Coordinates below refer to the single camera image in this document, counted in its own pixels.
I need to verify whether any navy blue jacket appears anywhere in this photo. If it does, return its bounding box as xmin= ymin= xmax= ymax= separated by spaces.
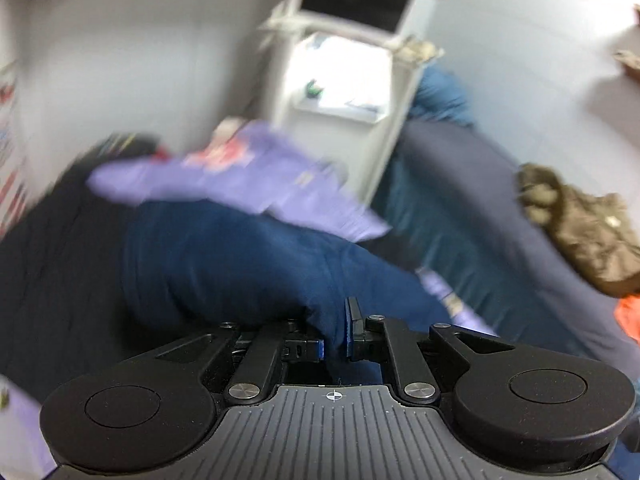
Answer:
xmin=122 ymin=202 xmax=451 ymax=354

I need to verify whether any lilac floral bed sheet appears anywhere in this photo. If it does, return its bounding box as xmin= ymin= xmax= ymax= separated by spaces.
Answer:
xmin=1 ymin=124 xmax=486 ymax=479

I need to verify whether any white shelf cabinet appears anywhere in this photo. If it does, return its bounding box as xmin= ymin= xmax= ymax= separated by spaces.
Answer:
xmin=256 ymin=3 xmax=444 ymax=204

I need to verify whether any orange cloth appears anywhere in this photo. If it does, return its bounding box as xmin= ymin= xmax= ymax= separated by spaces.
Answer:
xmin=614 ymin=295 xmax=640 ymax=344

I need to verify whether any light blue quilt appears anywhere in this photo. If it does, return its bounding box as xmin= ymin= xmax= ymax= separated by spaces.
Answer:
xmin=408 ymin=64 xmax=474 ymax=127

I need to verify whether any olive brown fleece jacket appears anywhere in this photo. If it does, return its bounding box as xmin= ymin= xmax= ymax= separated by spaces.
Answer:
xmin=516 ymin=164 xmax=639 ymax=298

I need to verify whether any black quilted jacket yellow lining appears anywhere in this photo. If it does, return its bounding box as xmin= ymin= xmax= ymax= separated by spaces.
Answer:
xmin=1 ymin=133 xmax=171 ymax=402

